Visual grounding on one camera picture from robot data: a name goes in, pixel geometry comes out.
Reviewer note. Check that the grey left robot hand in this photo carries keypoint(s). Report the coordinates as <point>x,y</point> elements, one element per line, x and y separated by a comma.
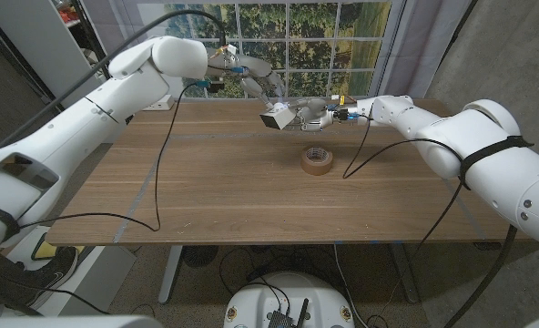
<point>256,68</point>

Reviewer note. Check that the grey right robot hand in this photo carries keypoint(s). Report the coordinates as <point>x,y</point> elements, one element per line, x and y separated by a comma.
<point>317,114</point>

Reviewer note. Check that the white kitchen timer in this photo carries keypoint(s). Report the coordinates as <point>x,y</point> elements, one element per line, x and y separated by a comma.
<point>276,117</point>

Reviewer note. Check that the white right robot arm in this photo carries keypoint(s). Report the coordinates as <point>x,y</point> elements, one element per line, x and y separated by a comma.
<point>479,155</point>

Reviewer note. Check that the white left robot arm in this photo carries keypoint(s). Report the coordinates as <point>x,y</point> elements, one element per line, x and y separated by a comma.
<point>83,123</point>

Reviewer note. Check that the brown tape roll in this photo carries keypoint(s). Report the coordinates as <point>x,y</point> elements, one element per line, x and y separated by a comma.
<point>316,167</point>

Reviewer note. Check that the printed window backdrop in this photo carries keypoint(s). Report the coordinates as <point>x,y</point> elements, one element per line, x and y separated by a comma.
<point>324,45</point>

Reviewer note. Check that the white power strip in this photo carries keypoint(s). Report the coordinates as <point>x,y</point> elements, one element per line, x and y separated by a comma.
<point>162,105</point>

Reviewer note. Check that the black backdrop stand pole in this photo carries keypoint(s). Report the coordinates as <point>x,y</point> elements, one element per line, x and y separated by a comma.
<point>87,32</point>

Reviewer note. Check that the grey table leg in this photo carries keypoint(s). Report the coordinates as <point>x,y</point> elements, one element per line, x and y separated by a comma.
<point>406,273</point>

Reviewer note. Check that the round black floor fan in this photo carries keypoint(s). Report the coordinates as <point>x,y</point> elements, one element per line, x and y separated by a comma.
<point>200,255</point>

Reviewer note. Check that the red shelf items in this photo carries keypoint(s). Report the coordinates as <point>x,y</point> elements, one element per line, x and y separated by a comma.
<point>67,11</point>

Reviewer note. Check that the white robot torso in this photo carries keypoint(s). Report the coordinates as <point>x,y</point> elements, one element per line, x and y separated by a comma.
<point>251,300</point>

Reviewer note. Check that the black module with antenna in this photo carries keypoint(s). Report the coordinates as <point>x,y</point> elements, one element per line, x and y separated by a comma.
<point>281,320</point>

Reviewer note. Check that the white table leg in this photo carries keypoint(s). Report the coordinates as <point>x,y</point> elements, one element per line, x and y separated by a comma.
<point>171,273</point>

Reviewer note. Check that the white cabinet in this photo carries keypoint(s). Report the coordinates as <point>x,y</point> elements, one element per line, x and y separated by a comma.
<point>37,41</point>

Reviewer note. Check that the yellow floor pad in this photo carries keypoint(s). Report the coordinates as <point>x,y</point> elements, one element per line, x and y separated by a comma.
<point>46,251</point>

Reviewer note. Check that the black sneaker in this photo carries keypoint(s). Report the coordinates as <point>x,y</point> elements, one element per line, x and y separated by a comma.
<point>33,278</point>

